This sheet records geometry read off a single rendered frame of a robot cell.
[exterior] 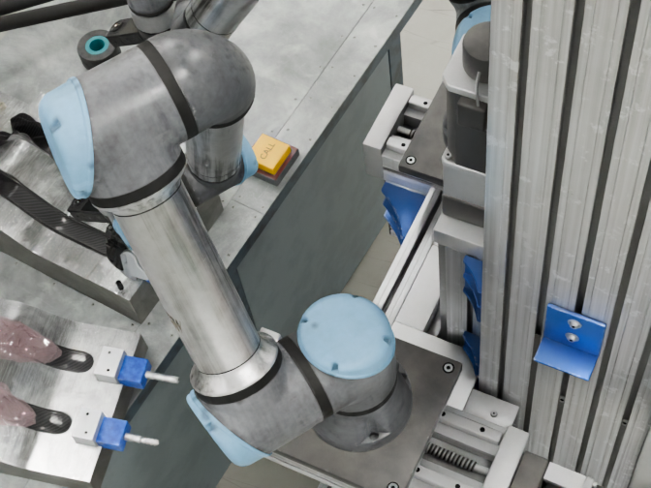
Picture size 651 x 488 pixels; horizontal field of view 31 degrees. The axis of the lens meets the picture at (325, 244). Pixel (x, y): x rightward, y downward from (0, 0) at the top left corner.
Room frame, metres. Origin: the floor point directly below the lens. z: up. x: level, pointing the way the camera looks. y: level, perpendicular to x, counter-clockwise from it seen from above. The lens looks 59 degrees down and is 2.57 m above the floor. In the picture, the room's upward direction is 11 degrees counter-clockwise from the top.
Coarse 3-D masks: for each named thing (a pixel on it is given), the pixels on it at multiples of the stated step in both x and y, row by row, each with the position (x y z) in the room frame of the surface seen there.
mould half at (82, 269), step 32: (0, 96) 1.48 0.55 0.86; (0, 128) 1.41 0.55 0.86; (0, 160) 1.28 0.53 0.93; (32, 160) 1.27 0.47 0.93; (64, 192) 1.21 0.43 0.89; (0, 224) 1.16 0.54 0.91; (32, 224) 1.16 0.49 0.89; (96, 224) 1.14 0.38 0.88; (32, 256) 1.12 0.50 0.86; (64, 256) 1.09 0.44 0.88; (96, 256) 1.07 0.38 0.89; (96, 288) 1.02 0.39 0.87; (128, 288) 1.00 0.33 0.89
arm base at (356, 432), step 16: (400, 368) 0.69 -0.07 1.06; (400, 384) 0.64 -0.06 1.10; (384, 400) 0.61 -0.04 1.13; (400, 400) 0.63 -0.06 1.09; (336, 416) 0.61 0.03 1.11; (352, 416) 0.60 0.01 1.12; (368, 416) 0.60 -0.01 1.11; (384, 416) 0.60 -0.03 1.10; (400, 416) 0.61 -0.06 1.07; (320, 432) 0.62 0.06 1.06; (336, 432) 0.60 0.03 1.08; (352, 432) 0.60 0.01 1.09; (368, 432) 0.60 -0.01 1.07; (384, 432) 0.60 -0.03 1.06; (400, 432) 0.60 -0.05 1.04; (352, 448) 0.59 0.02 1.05; (368, 448) 0.59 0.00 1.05
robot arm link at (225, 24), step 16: (192, 0) 1.18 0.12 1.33; (208, 0) 1.15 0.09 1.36; (224, 0) 1.13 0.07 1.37; (240, 0) 1.12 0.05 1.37; (256, 0) 1.13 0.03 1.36; (176, 16) 1.21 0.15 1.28; (192, 16) 1.16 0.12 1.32; (208, 16) 1.14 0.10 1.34; (224, 16) 1.13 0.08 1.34; (240, 16) 1.13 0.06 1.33; (224, 32) 1.14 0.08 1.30
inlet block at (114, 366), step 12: (108, 348) 0.90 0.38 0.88; (108, 360) 0.88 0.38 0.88; (120, 360) 0.87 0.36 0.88; (132, 360) 0.88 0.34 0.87; (144, 360) 0.87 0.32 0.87; (96, 372) 0.86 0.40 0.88; (108, 372) 0.86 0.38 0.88; (120, 372) 0.86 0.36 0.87; (132, 372) 0.86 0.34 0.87; (144, 372) 0.85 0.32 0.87; (132, 384) 0.84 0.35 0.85; (144, 384) 0.84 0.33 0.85
